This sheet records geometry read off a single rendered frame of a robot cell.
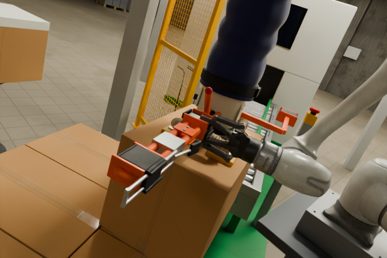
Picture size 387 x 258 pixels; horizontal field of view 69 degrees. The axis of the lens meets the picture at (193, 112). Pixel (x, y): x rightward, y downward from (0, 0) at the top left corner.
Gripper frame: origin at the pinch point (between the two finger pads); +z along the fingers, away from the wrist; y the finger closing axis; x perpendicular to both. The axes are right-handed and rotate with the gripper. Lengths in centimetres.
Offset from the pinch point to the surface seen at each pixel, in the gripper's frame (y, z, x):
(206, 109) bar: -4.3, -0.3, 4.8
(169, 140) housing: -1.5, 0.9, -20.2
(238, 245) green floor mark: 106, -41, 91
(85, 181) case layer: 53, 41, 14
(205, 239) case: 32.1, -17.0, -6.0
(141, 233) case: 44.9, 4.0, -4.1
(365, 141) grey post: 55, -164, 345
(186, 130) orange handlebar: -1.4, 0.0, -10.2
